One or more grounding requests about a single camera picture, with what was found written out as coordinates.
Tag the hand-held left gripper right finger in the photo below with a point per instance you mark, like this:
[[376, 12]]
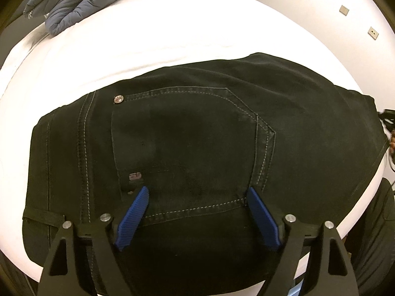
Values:
[[264, 219]]

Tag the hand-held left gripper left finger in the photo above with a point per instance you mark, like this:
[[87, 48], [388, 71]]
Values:
[[132, 219]]

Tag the black denim pants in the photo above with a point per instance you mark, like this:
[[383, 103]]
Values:
[[191, 148]]

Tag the white bed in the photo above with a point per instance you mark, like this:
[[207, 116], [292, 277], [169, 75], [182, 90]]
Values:
[[172, 37]]

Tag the wall socket plate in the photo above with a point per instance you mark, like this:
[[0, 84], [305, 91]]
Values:
[[344, 10], [373, 32]]

